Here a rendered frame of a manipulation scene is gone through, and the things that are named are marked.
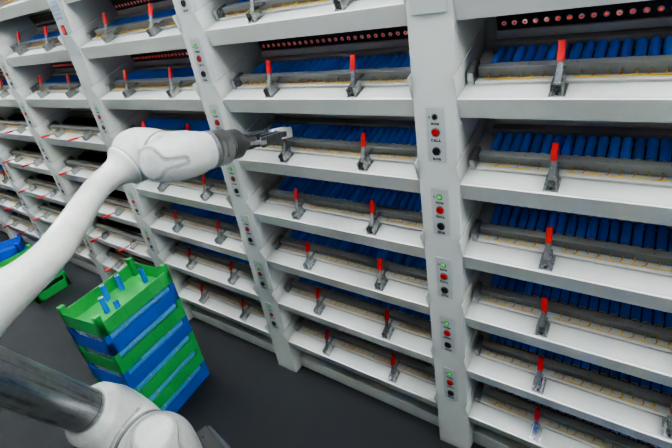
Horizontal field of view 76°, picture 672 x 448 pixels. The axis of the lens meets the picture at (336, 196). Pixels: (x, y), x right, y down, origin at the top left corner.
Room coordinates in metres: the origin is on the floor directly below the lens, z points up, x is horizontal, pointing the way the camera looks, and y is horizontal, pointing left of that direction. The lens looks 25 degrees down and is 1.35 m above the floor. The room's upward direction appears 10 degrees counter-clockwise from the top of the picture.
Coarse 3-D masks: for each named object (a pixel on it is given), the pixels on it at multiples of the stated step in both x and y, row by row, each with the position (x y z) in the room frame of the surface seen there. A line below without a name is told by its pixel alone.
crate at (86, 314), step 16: (128, 272) 1.42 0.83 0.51; (160, 272) 1.37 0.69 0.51; (96, 288) 1.31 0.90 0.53; (112, 288) 1.35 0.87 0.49; (128, 288) 1.35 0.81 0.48; (144, 288) 1.25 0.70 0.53; (160, 288) 1.30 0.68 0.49; (80, 304) 1.25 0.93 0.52; (96, 304) 1.28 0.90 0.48; (112, 304) 1.26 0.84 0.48; (128, 304) 1.19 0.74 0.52; (144, 304) 1.23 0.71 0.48; (64, 320) 1.19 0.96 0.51; (80, 320) 1.13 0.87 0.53; (96, 320) 1.09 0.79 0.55; (112, 320) 1.13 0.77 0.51
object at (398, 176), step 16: (256, 128) 1.36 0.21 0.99; (240, 160) 1.27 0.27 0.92; (256, 160) 1.23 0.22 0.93; (272, 160) 1.20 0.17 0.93; (304, 160) 1.14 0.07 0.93; (320, 160) 1.12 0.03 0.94; (336, 160) 1.09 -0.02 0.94; (352, 160) 1.06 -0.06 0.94; (416, 160) 0.90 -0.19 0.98; (304, 176) 1.14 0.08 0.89; (320, 176) 1.10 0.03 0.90; (336, 176) 1.06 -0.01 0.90; (352, 176) 1.02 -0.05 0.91; (368, 176) 0.99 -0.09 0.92; (384, 176) 0.96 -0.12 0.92; (400, 176) 0.94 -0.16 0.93; (416, 176) 0.92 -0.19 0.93; (416, 192) 0.92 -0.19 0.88
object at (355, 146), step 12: (276, 144) 1.27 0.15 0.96; (288, 144) 1.23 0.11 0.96; (300, 144) 1.20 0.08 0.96; (312, 144) 1.17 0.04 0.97; (324, 144) 1.15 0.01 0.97; (336, 144) 1.12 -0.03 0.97; (348, 144) 1.10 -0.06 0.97; (360, 144) 1.08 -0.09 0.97; (372, 144) 1.06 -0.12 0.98; (384, 144) 1.04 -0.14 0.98; (396, 144) 1.02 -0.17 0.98
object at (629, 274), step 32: (480, 224) 0.89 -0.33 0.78; (512, 224) 0.86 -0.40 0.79; (544, 224) 0.83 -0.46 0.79; (576, 224) 0.81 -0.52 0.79; (608, 224) 0.78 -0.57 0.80; (640, 224) 0.75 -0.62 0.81; (480, 256) 0.83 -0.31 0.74; (512, 256) 0.80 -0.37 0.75; (544, 256) 0.75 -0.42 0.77; (576, 256) 0.74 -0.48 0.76; (608, 256) 0.72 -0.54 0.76; (640, 256) 0.68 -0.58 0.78; (576, 288) 0.70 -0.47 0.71; (608, 288) 0.66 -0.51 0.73; (640, 288) 0.64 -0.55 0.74
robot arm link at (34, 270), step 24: (120, 144) 0.97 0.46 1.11; (144, 144) 0.96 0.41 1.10; (120, 168) 0.94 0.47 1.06; (96, 192) 0.86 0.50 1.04; (72, 216) 0.77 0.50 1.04; (48, 240) 0.69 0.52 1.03; (72, 240) 0.72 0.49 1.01; (24, 264) 0.64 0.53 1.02; (48, 264) 0.66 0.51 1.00; (0, 288) 0.60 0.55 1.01; (24, 288) 0.61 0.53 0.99; (0, 312) 0.57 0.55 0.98
